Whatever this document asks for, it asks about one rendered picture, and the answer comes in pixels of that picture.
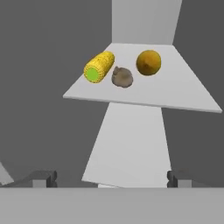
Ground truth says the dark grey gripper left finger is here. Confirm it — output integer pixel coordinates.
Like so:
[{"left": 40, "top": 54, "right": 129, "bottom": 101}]
[{"left": 10, "top": 170, "right": 59, "bottom": 189}]

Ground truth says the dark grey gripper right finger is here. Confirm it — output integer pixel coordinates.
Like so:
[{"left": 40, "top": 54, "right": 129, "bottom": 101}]
[{"left": 166, "top": 170, "right": 214, "bottom": 189}]

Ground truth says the white freezer shelf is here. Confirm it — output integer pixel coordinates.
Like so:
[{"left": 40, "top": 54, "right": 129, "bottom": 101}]
[{"left": 62, "top": 42, "right": 223, "bottom": 114}]

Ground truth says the yellow lemon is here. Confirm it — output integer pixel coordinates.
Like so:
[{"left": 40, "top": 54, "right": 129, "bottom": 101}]
[{"left": 136, "top": 49, "right": 162, "bottom": 77}]

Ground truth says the yellow corn cob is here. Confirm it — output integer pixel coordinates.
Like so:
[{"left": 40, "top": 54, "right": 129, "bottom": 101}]
[{"left": 83, "top": 51, "right": 116, "bottom": 84}]

